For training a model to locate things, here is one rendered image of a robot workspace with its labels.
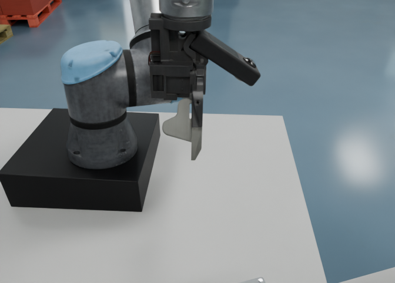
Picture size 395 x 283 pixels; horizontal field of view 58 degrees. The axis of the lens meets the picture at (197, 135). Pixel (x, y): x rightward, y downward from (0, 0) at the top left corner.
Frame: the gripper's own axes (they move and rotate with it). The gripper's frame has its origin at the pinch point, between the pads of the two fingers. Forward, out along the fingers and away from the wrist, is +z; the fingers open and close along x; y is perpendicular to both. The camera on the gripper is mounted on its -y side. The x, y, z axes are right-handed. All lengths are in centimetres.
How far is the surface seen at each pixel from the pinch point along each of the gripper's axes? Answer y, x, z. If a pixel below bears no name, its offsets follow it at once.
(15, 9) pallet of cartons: 212, -389, 78
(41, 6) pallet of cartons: 192, -417, 81
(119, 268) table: 13.7, 9.9, 22.5
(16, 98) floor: 143, -209, 104
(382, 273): -33.3, 11.5, 21.2
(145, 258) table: 9.1, 7.8, 22.3
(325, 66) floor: -128, -272, 95
